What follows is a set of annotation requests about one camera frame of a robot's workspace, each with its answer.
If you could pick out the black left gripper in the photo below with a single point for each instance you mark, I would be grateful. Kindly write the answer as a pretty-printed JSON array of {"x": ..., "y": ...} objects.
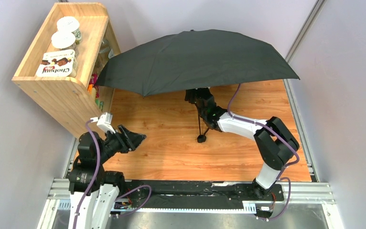
[{"x": 123, "y": 138}]

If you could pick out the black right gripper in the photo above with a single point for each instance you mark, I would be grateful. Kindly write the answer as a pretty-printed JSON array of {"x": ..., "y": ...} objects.
[{"x": 198, "y": 97}]

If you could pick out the black folding umbrella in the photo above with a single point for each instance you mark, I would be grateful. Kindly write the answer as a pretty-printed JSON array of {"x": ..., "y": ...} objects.
[{"x": 194, "y": 59}]

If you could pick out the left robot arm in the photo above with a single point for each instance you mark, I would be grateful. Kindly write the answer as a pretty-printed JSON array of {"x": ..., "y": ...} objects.
[{"x": 91, "y": 177}]

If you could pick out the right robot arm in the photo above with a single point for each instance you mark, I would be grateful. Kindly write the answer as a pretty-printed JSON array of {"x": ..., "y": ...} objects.
[{"x": 277, "y": 145}]

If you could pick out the wooden shelf unit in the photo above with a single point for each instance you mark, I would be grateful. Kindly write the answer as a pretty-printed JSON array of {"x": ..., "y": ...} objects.
[{"x": 67, "y": 99}]

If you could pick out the Chobani yogurt flip pack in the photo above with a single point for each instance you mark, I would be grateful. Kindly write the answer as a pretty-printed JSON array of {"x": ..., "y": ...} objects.
[{"x": 58, "y": 64}]

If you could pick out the white lidded cup near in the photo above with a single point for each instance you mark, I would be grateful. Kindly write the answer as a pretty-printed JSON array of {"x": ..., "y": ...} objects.
[{"x": 64, "y": 41}]

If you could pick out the white lidded cup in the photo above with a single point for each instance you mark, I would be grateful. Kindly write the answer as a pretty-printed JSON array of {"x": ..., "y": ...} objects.
[
  {"x": 70, "y": 24},
  {"x": 64, "y": 41}
]

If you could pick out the white lidded cup far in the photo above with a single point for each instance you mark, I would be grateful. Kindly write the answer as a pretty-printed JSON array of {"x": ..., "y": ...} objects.
[{"x": 70, "y": 24}]

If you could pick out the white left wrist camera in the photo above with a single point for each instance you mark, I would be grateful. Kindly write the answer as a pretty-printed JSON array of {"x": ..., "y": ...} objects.
[{"x": 104, "y": 122}]

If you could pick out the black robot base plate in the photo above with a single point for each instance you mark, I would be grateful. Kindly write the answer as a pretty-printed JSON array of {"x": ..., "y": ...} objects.
[{"x": 179, "y": 194}]

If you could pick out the aluminium frame rail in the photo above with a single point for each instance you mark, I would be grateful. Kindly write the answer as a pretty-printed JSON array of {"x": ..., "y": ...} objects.
[{"x": 306, "y": 205}]

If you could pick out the corner aluminium post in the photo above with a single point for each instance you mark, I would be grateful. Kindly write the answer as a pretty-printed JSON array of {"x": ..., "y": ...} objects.
[{"x": 305, "y": 28}]

